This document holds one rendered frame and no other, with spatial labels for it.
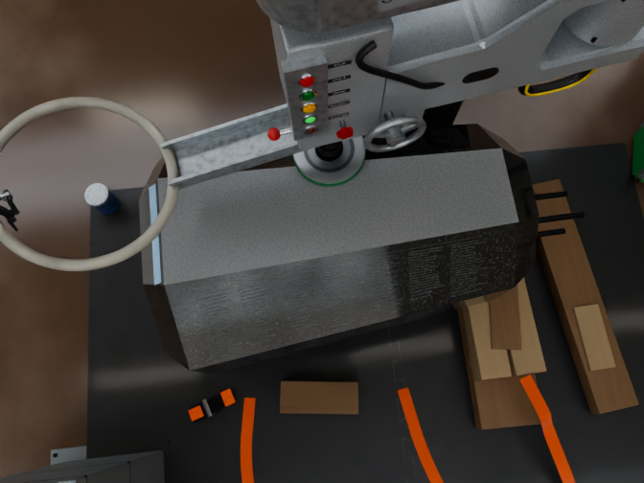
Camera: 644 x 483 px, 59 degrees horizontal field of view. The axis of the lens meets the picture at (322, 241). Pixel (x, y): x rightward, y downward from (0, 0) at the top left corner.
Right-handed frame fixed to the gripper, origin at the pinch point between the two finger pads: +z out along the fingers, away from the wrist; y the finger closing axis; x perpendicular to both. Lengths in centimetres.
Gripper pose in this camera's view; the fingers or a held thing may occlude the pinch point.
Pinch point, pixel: (1, 226)
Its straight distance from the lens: 171.4
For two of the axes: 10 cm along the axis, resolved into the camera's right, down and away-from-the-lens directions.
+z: -2.0, 3.4, 9.2
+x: -6.0, -7.8, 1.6
